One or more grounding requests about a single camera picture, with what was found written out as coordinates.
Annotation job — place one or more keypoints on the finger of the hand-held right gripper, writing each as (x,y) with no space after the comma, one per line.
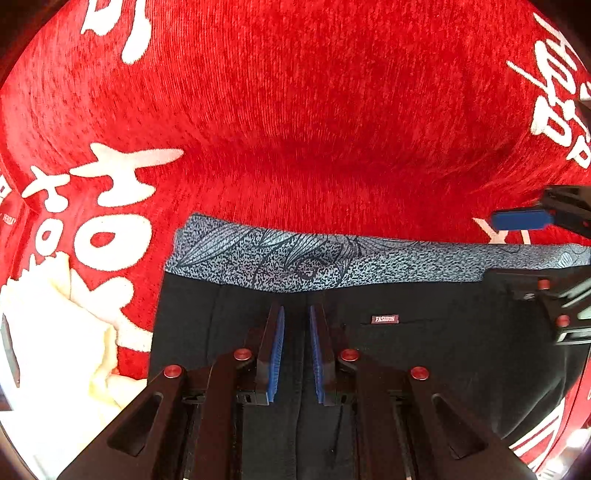
(549,295)
(521,219)

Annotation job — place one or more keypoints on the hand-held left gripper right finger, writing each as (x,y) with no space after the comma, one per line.
(317,350)

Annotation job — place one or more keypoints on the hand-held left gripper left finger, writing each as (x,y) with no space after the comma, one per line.
(276,350)

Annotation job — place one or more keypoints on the black pants with patterned waistband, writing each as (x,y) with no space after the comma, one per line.
(443,369)

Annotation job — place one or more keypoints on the white cloth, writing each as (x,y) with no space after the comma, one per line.
(55,350)

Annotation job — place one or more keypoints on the red printed blanket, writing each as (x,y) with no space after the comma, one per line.
(300,115)

